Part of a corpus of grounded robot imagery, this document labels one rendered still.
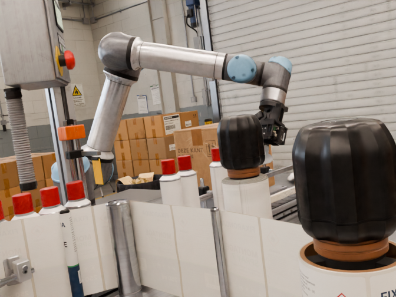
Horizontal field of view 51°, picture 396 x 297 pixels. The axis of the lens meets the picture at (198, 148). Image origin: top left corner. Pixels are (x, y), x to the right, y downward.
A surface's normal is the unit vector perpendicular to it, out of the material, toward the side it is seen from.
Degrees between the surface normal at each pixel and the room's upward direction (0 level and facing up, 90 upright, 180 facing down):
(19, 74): 90
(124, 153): 90
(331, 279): 90
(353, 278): 90
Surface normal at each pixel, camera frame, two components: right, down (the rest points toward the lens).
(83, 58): 0.79, -0.04
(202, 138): -0.66, 0.16
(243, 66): -0.18, 0.14
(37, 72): 0.16, 0.08
